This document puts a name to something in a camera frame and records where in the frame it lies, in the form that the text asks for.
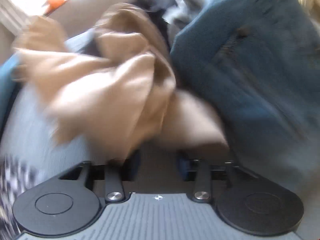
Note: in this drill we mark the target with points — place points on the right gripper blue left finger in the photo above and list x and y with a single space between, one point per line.
116 173

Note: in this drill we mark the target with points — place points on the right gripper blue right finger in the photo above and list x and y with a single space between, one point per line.
198 171

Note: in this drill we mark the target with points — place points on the beige trousers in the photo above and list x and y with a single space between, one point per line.
122 97

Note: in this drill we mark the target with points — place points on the dark plaid shirt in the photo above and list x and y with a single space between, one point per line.
16 178

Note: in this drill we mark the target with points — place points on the blue pillow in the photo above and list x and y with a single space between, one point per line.
8 88

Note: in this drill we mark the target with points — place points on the blue denim jeans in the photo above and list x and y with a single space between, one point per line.
257 62

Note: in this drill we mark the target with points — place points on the orange object on windowsill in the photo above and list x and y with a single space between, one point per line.
52 5

